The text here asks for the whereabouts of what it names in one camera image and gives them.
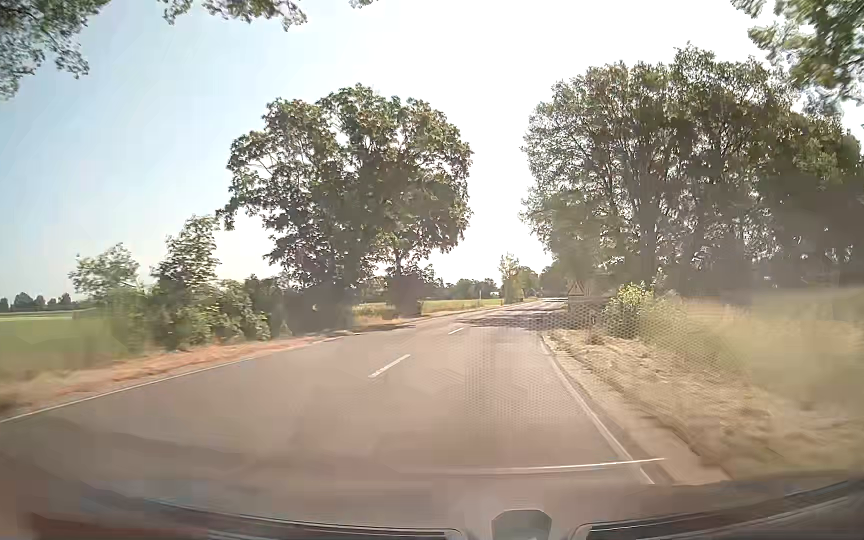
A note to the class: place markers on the large oak tree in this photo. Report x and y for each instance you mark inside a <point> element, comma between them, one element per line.
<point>349,195</point>

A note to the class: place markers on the grey asphalt road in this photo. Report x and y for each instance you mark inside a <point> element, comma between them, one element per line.
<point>447,390</point>

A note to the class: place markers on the triangular road sign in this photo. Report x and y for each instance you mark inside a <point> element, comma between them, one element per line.
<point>576,289</point>

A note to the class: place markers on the green bush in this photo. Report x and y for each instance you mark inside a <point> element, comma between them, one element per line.
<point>627,307</point>

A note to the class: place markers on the car's own bonnet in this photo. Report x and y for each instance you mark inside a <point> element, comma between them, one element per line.
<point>417,510</point>

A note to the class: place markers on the row of bushes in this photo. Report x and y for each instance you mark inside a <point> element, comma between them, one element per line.
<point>184,307</point>

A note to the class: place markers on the group of tall trees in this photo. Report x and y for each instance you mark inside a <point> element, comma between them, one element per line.
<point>709,187</point>

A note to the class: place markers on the dry grass verge with field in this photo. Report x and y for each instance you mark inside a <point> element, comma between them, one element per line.
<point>762,375</point>

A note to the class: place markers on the green field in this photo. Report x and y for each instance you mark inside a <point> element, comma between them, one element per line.
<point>34,341</point>

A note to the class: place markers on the distant row of trees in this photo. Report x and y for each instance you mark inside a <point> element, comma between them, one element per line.
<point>19,302</point>

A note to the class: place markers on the overhanging tree branches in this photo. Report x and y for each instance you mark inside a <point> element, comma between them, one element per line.
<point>844,60</point>

